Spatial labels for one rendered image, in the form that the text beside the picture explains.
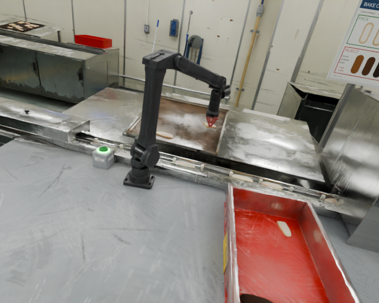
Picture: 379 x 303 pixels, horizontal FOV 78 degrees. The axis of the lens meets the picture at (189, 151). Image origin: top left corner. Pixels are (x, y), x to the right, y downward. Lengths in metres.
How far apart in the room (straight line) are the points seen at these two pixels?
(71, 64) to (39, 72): 0.59
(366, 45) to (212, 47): 3.26
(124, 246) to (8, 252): 0.31
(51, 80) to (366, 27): 3.71
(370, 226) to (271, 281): 0.43
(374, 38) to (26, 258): 1.90
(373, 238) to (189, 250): 0.66
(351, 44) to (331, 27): 3.07
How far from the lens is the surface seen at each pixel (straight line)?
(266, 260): 0.87
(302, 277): 0.89
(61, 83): 4.03
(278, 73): 4.44
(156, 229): 0.85
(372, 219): 1.05
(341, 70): 1.78
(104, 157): 1.09
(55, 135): 1.31
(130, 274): 0.75
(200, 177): 1.05
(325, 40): 4.83
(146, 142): 0.92
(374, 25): 1.81
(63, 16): 5.92
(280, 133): 1.54
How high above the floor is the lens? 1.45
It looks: 28 degrees down
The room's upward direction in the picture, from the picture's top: 10 degrees clockwise
